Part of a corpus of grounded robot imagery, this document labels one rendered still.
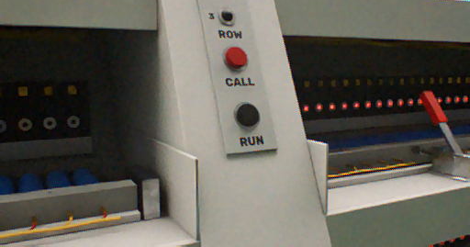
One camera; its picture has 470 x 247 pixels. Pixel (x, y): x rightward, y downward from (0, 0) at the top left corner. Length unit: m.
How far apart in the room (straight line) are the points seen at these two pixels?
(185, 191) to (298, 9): 0.19
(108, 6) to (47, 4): 0.04
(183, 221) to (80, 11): 0.15
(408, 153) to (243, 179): 0.24
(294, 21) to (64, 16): 0.18
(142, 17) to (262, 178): 0.14
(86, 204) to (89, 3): 0.13
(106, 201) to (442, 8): 0.38
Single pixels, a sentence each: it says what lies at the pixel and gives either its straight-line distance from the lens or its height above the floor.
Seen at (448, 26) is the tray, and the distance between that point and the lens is 0.51.
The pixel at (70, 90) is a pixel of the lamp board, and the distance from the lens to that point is 0.43.
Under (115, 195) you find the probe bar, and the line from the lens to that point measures 0.30.
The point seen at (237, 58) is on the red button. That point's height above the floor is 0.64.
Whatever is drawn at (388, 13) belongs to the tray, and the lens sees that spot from 0.45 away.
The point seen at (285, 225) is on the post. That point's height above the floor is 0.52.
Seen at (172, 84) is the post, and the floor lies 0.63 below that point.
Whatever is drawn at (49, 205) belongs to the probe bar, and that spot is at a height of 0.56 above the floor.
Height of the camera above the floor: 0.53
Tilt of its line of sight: 14 degrees up
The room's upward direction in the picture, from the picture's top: 11 degrees counter-clockwise
